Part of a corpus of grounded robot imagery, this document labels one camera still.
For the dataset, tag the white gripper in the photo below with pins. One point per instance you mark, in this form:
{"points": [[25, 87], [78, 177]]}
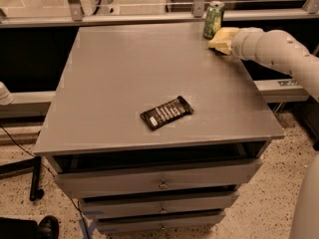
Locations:
{"points": [[239, 44]]}

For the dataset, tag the top grey drawer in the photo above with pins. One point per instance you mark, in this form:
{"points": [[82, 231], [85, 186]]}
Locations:
{"points": [[158, 179]]}

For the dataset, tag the grey metal railing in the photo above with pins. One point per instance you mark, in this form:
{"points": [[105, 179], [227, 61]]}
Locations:
{"points": [[58, 13]]}

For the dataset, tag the black snack bar packet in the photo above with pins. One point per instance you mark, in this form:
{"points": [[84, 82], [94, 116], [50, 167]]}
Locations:
{"points": [[167, 113]]}

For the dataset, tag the middle grey drawer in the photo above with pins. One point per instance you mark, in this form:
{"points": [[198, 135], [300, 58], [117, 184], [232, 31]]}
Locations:
{"points": [[161, 205]]}

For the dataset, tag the yellow sponge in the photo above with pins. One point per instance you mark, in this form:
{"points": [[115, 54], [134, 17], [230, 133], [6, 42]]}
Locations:
{"points": [[219, 42]]}

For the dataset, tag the black stand leg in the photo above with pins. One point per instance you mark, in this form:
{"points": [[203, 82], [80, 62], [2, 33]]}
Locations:
{"points": [[32, 165]]}

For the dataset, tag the grey drawer cabinet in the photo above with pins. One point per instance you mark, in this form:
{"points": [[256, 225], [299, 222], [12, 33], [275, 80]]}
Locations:
{"points": [[116, 73]]}

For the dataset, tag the bottom grey drawer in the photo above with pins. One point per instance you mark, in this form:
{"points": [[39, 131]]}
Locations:
{"points": [[159, 221]]}

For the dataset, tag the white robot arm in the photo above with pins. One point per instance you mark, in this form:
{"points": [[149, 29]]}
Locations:
{"points": [[280, 51]]}

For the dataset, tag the black shoe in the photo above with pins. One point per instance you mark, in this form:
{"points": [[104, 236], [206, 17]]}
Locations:
{"points": [[48, 228]]}

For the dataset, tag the green soda can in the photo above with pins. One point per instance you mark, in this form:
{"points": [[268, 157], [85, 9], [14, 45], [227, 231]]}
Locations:
{"points": [[213, 19]]}

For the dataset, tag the grey drawer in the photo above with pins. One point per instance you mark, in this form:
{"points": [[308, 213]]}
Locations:
{"points": [[158, 179], [159, 221], [161, 205]]}

